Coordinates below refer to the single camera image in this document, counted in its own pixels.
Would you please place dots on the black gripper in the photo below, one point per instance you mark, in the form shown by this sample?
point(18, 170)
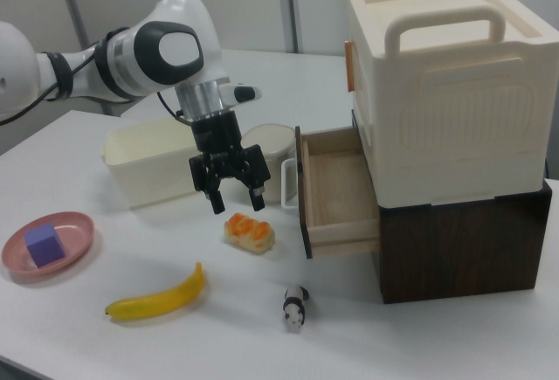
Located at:
point(216, 135)

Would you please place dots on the small panda toy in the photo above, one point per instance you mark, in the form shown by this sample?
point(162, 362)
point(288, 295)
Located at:
point(294, 308)

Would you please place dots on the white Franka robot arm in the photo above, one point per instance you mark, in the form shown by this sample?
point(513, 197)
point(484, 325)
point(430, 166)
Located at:
point(131, 61)

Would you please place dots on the toy bread loaf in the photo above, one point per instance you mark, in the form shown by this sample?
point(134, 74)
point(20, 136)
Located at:
point(250, 233)

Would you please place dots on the yellow toy banana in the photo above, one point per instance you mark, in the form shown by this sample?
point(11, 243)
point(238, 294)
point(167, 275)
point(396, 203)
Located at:
point(161, 299)

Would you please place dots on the dark wood drawer cabinet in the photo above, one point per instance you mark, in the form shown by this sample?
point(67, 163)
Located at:
point(463, 249)

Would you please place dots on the small cream lidded trash can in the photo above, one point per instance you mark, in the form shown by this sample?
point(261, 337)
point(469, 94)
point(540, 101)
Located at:
point(273, 144)

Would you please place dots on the cream open plastic bin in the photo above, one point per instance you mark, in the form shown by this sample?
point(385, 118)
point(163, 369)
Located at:
point(148, 161)

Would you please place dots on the pink plate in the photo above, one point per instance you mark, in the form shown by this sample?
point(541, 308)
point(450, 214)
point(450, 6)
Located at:
point(65, 240)

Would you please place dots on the purple cube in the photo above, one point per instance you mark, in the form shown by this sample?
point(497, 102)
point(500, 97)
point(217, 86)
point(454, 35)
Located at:
point(43, 244)

